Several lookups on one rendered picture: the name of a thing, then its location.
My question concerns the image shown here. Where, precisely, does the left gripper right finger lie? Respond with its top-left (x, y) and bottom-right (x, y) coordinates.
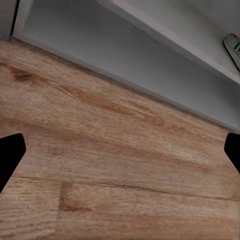
top-left (224, 132), bottom-right (240, 173)

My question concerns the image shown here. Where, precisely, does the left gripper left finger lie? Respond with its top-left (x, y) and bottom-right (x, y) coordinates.
top-left (0, 133), bottom-right (26, 193)

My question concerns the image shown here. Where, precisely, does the gym shoe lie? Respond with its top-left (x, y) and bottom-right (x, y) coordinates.
top-left (223, 33), bottom-right (240, 71)

